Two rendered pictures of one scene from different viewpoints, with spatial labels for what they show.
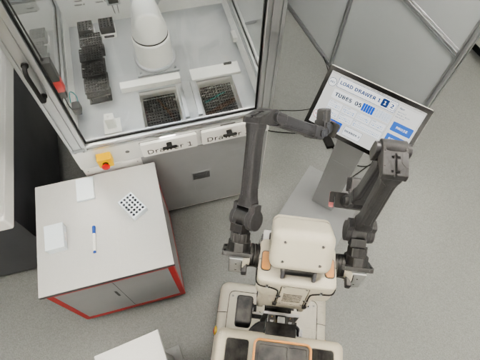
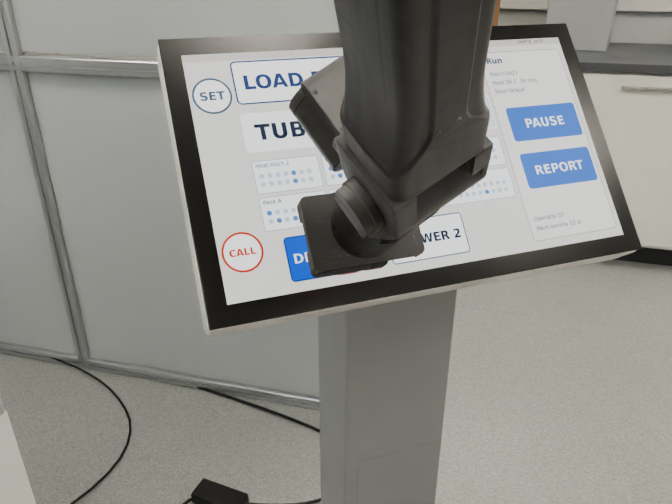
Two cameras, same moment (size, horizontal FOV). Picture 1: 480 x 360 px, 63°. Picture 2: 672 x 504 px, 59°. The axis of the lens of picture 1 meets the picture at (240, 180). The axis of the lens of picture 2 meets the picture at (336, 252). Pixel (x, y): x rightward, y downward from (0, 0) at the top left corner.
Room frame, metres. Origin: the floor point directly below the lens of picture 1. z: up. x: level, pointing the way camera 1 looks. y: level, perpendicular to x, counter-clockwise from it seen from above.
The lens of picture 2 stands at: (0.85, -0.03, 1.27)
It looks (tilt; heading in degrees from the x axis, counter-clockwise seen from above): 26 degrees down; 310
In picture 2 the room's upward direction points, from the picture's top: straight up
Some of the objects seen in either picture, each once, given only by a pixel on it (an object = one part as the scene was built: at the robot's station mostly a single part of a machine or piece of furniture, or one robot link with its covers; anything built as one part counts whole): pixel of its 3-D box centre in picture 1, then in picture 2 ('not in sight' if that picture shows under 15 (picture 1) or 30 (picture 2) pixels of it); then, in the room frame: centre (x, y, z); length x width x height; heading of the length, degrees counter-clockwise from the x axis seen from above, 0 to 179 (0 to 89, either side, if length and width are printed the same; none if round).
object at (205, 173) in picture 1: (172, 123); not in sight; (1.59, 0.48, 0.40); 1.03 x 0.95 x 0.80; 108
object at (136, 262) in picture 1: (120, 248); not in sight; (0.70, 0.67, 0.38); 0.62 x 0.58 x 0.76; 108
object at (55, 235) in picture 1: (56, 238); not in sight; (0.61, 0.86, 0.79); 0.13 x 0.09 x 0.05; 19
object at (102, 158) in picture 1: (105, 160); not in sight; (1.00, 0.68, 0.88); 0.07 x 0.05 x 0.07; 108
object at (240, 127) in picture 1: (228, 132); not in sight; (1.21, 0.07, 0.87); 0.29 x 0.02 x 0.11; 108
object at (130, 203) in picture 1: (132, 206); not in sight; (0.80, 0.53, 0.78); 0.12 x 0.08 x 0.04; 49
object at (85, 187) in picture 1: (85, 188); not in sight; (0.89, 0.79, 0.77); 0.13 x 0.09 x 0.02; 17
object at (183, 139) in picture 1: (169, 144); not in sight; (1.11, 0.37, 0.87); 0.29 x 0.02 x 0.11; 108
